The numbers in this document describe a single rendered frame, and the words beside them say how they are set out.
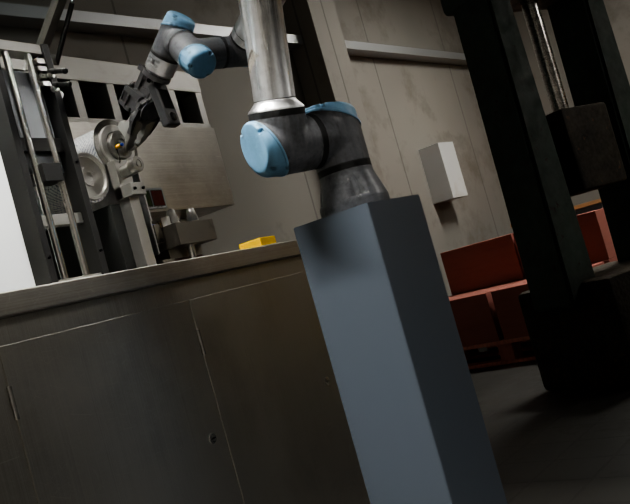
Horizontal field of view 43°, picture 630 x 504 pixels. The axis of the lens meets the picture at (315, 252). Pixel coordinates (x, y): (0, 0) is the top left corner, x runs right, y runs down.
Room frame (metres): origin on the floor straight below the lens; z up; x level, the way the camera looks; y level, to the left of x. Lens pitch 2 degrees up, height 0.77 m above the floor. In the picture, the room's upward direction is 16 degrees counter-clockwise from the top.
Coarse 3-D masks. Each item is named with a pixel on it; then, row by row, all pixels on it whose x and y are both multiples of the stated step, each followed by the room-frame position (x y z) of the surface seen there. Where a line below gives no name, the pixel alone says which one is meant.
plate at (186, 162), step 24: (144, 144) 2.64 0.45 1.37; (168, 144) 2.74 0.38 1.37; (192, 144) 2.85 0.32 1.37; (216, 144) 2.97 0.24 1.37; (144, 168) 2.61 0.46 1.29; (168, 168) 2.71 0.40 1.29; (192, 168) 2.82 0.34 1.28; (216, 168) 2.94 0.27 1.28; (168, 192) 2.68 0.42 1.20; (192, 192) 2.79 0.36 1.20; (216, 192) 2.90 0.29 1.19
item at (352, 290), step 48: (336, 240) 1.63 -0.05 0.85; (384, 240) 1.58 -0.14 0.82; (336, 288) 1.65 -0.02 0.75; (384, 288) 1.58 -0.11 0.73; (432, 288) 1.68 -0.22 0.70; (336, 336) 1.67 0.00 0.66; (384, 336) 1.60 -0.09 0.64; (432, 336) 1.64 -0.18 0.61; (384, 384) 1.62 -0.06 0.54; (432, 384) 1.60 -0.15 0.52; (384, 432) 1.64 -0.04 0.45; (432, 432) 1.57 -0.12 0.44; (480, 432) 1.70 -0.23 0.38; (384, 480) 1.66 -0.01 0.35; (432, 480) 1.59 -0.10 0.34; (480, 480) 1.66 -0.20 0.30
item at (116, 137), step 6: (114, 132) 2.02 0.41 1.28; (120, 132) 2.04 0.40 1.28; (108, 138) 2.01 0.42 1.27; (114, 138) 2.01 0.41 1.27; (120, 138) 2.04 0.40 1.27; (108, 144) 2.01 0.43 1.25; (114, 144) 2.01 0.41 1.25; (114, 150) 2.01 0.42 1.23; (120, 150) 2.02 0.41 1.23; (126, 150) 2.04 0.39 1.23; (114, 156) 2.02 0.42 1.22; (120, 156) 2.02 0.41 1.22; (126, 156) 2.04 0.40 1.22
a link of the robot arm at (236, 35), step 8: (240, 16) 1.83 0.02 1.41; (240, 24) 1.83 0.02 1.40; (232, 32) 1.87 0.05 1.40; (240, 32) 1.84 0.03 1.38; (224, 40) 1.88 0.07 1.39; (232, 40) 1.88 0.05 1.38; (240, 40) 1.86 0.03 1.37; (232, 48) 1.89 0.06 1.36; (240, 48) 1.88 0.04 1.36; (232, 56) 1.89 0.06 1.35; (240, 56) 1.90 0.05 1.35; (232, 64) 1.91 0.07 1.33; (240, 64) 1.92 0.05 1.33
